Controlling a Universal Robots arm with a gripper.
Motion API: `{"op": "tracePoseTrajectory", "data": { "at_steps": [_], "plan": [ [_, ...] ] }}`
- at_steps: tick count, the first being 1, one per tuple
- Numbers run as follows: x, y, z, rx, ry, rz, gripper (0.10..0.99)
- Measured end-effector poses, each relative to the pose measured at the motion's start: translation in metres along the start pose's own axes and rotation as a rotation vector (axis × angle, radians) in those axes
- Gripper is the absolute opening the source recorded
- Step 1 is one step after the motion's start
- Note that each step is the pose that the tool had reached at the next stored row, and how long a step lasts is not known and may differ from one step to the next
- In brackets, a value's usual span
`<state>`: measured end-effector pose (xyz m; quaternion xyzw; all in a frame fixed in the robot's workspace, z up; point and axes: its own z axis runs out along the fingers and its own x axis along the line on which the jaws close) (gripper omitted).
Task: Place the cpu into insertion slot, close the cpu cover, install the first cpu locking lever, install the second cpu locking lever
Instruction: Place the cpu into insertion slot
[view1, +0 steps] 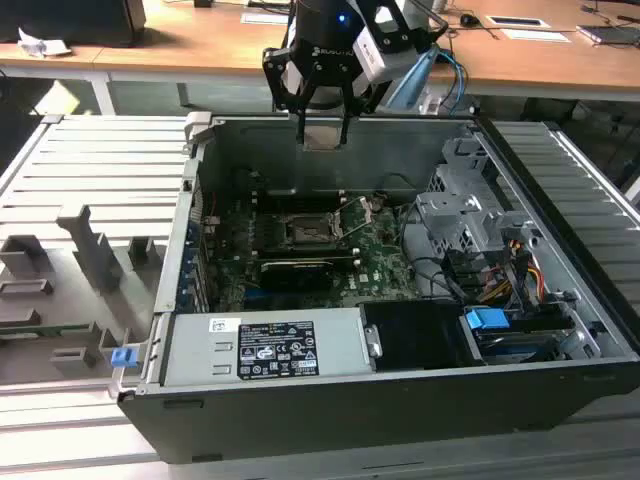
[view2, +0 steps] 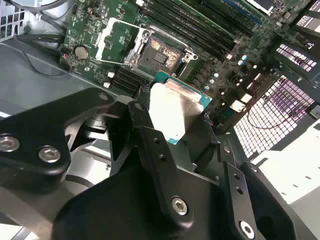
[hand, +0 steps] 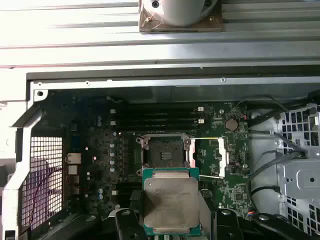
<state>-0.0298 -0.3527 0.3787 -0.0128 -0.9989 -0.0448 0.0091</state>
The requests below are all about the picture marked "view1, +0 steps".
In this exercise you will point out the open black PC case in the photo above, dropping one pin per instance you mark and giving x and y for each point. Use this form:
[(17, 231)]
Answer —
[(300, 415)]

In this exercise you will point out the small white box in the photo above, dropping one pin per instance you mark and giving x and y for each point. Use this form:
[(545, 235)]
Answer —
[(430, 104)]

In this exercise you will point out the blue case latch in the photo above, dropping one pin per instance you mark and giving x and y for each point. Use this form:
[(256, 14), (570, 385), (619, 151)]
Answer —
[(122, 358)]

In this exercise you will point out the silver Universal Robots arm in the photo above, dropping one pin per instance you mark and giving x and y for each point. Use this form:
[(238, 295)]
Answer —
[(410, 85)]

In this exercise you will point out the black RAM slot bank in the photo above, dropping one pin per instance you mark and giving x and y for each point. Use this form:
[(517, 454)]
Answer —
[(300, 201), (310, 255)]

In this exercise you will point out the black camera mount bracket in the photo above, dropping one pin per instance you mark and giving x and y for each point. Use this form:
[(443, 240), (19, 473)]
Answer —
[(400, 20)]

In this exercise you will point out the white paper sheet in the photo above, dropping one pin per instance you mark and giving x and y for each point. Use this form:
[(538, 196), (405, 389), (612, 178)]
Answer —
[(537, 35)]

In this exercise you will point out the black graphics card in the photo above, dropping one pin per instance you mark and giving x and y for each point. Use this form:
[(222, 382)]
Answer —
[(295, 277)]

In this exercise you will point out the blue expansion slot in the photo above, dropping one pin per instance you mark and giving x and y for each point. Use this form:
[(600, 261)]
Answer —
[(257, 294)]

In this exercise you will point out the wooden office desk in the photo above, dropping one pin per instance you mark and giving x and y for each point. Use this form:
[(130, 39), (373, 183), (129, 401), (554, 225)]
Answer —
[(175, 45)]

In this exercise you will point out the green motherboard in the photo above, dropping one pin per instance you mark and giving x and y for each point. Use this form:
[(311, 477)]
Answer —
[(380, 245)]

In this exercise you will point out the green RAM stick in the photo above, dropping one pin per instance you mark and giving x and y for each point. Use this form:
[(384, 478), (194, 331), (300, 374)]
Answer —
[(45, 330)]

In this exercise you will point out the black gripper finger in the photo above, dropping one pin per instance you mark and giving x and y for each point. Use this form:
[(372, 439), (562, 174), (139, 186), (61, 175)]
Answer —
[(301, 130), (345, 130)]

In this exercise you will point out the hard disk in blue carrier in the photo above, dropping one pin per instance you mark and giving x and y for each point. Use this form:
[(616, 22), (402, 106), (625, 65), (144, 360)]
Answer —
[(485, 320)]

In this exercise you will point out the silver metal drive cage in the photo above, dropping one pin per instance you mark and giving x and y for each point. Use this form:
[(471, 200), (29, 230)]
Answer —
[(450, 210)]

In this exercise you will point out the black computer mouse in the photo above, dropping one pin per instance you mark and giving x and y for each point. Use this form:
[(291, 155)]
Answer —
[(469, 20)]

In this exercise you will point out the CPU socket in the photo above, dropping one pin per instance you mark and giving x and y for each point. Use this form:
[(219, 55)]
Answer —
[(305, 232)]

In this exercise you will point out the crumpled white paper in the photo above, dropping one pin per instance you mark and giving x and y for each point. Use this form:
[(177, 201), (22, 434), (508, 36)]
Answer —
[(42, 44)]

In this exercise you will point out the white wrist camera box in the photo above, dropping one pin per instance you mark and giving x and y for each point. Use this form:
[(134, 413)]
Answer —
[(380, 55)]

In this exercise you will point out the silver CPU plate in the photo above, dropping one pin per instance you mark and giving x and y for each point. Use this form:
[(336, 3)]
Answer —
[(322, 137)]

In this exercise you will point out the grey notebook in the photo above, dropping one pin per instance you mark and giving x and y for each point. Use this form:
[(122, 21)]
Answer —
[(610, 35)]

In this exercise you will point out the grey power supply unit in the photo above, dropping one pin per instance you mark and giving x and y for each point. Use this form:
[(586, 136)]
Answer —
[(200, 350)]

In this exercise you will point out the black computer box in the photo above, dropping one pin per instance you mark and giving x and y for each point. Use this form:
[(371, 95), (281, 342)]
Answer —
[(75, 20)]

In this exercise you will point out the grey parts rack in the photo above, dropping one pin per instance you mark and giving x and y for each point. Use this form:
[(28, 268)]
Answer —
[(75, 300)]

